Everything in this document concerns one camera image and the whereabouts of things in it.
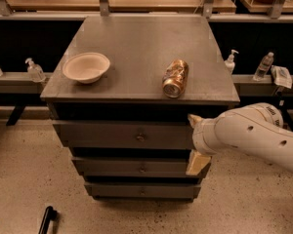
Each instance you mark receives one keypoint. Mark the grey middle drawer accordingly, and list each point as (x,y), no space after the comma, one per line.
(134,167)

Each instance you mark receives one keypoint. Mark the crushed orange soda can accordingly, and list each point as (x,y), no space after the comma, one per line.
(175,78)

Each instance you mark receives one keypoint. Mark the left clear sanitizer pump bottle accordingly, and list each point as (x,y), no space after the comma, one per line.
(35,71)

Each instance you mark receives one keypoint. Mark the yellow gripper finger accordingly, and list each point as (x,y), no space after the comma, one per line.
(196,163)
(194,120)

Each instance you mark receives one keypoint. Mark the clear plastic water bottle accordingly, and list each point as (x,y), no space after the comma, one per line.
(264,66)

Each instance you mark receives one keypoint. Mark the crumpled white packet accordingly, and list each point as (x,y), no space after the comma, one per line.
(281,77)

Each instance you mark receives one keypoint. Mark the black handle bottom left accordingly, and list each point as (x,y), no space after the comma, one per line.
(49,215)

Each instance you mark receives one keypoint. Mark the grey bottom drawer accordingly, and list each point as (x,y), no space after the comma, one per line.
(142,190)

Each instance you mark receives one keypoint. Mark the grey drawer cabinet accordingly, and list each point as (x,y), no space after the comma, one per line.
(140,48)

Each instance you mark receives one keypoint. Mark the white paper bowl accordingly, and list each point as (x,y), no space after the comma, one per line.
(86,68)

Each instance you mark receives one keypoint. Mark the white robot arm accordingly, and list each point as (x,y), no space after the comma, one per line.
(255,129)

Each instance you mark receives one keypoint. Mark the grey drawer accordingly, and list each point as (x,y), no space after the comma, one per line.
(127,134)
(142,190)
(134,167)

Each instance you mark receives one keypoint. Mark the wooden back workbench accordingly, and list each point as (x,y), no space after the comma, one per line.
(226,10)

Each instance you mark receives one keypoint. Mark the grey top drawer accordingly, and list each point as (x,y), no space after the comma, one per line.
(127,134)

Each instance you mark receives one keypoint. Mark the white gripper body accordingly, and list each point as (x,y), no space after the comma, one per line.
(201,136)

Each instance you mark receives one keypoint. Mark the right white sanitizer pump bottle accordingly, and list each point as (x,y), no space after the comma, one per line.
(229,62)

